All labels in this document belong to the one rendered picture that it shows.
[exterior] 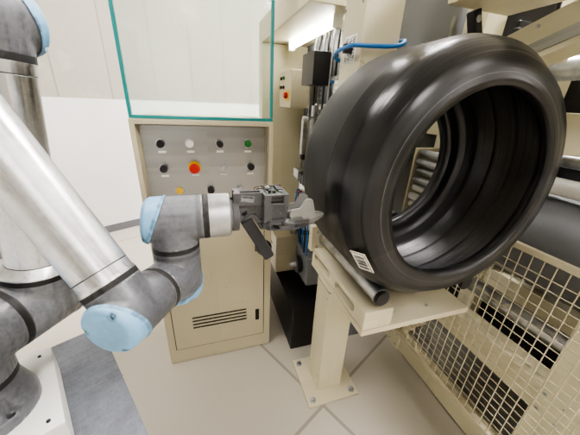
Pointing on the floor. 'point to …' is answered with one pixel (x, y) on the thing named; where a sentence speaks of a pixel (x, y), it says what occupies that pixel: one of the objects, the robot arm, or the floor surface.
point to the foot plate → (314, 398)
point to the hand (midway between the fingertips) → (318, 217)
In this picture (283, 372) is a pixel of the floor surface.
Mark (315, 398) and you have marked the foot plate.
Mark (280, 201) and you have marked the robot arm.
